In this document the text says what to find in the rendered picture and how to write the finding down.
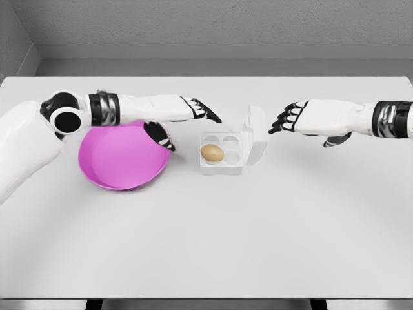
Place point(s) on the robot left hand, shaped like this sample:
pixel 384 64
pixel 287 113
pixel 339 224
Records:
pixel 174 108

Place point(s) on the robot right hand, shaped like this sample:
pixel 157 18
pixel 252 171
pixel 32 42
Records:
pixel 319 117

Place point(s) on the brown egg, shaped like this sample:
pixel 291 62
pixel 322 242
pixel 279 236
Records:
pixel 212 152

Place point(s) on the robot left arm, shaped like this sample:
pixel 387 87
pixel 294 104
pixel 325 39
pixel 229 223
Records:
pixel 38 135

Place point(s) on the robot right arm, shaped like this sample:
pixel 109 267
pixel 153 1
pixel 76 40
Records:
pixel 380 117

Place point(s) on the white egg box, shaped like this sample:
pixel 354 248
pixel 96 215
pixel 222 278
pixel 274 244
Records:
pixel 230 145

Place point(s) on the pink round plate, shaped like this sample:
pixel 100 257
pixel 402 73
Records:
pixel 124 158

